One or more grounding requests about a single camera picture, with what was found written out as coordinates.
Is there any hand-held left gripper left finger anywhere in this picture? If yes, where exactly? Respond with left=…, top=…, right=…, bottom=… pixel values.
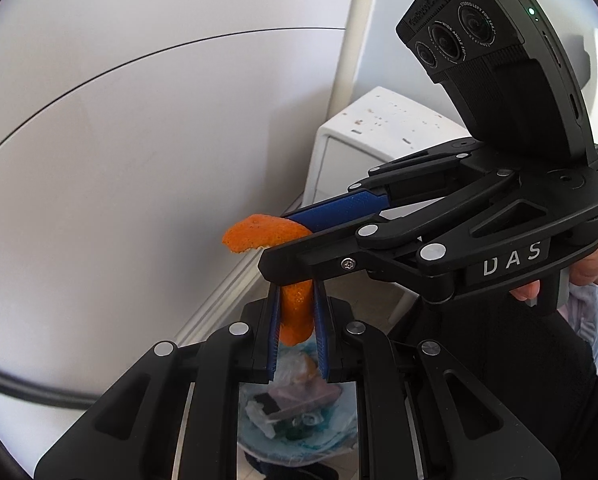
left=34, top=284, right=283, bottom=480

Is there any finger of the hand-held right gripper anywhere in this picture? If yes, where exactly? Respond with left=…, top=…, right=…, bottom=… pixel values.
left=281, top=138, right=490, bottom=234
left=257, top=169, right=566, bottom=305

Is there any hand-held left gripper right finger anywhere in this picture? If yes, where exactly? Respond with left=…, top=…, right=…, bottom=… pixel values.
left=312, top=281, right=562, bottom=480

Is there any clear plastic bag orange print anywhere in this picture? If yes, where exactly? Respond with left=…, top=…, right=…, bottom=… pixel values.
left=277, top=353, right=320, bottom=387

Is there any orange peel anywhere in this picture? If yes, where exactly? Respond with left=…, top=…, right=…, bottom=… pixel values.
left=222, top=214, right=316, bottom=347

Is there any trash bin with blue liner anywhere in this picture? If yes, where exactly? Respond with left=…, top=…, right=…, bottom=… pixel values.
left=236, top=350, right=360, bottom=467

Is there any white nightstand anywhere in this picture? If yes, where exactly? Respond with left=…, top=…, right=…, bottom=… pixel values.
left=301, top=86, right=473, bottom=212

